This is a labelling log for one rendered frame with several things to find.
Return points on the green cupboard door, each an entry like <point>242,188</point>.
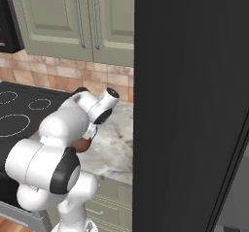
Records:
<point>112,22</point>
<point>48,16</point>

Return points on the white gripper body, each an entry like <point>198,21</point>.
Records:
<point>90,132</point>

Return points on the green drawer front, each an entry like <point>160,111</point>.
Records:
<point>112,206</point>

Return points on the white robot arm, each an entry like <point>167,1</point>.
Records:
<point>48,158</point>

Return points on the black fridge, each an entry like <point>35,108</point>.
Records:
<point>191,106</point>

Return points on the black microwave oven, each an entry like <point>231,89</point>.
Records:
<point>9,17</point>

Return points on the grey oven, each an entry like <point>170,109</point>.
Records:
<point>19,210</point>

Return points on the black hob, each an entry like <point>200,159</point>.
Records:
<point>19,116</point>

